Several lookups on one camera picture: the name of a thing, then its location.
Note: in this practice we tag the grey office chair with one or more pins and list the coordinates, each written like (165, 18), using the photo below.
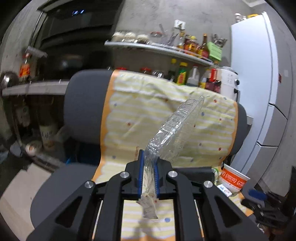
(83, 107)

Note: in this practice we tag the clear plastic clamshell container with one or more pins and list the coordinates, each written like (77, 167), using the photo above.
(167, 143)

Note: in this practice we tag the white refrigerator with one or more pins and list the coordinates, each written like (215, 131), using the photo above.
(261, 58)

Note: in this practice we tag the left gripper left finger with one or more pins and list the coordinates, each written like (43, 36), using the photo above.
(70, 206)

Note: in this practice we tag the black plastic tray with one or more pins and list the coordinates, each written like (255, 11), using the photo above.
(199, 175)

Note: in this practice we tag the white blue milk carton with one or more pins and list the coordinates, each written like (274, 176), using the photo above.
(223, 189)

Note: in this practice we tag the green tea bottle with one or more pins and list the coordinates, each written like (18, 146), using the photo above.
(215, 171)

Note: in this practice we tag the white vinegar jug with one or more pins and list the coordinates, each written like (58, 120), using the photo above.
(194, 76)

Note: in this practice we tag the black range hood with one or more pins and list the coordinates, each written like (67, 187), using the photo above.
(72, 35)

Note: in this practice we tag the orange white paper bowl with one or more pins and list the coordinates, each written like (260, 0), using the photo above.
(232, 179)

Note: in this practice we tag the yellow striped orange-edged cloth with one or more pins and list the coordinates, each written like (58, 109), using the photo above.
(135, 107)

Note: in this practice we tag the green plastic basket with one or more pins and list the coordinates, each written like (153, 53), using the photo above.
(215, 52)

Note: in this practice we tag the white air fryer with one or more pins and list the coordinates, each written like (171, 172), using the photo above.
(229, 82)

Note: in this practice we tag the curved metal spice shelf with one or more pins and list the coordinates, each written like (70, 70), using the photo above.
(163, 49)

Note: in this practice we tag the yellow cap sauce bottle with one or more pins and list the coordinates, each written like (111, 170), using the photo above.
(182, 73)

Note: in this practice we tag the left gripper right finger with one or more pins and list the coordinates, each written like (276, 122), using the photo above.
(201, 210)

